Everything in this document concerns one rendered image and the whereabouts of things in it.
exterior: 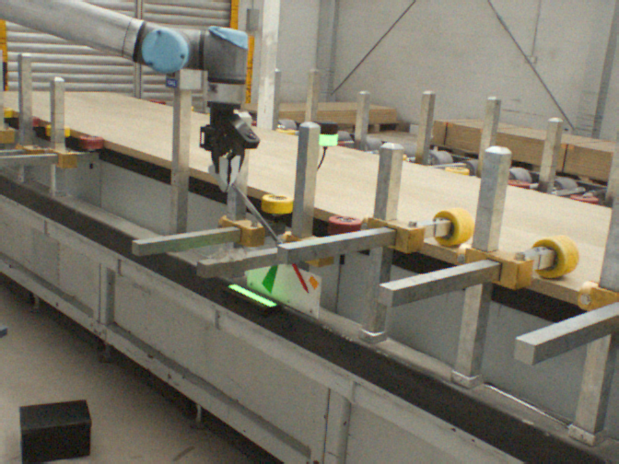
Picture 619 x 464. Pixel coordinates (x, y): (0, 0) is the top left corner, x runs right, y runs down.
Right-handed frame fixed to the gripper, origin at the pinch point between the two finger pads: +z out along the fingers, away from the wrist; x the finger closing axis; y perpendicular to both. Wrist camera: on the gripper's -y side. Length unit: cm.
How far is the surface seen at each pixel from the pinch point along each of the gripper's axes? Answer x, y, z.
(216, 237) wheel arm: 1.8, 0.7, 12.4
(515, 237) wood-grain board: -46, -51, 5
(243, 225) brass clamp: -6.3, 0.7, 10.3
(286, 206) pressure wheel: -18.0, -1.9, 6.1
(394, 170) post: -7.4, -45.6, -12.1
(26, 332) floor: -18, 155, 95
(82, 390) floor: -12, 94, 95
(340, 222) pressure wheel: -15.0, -24.2, 4.6
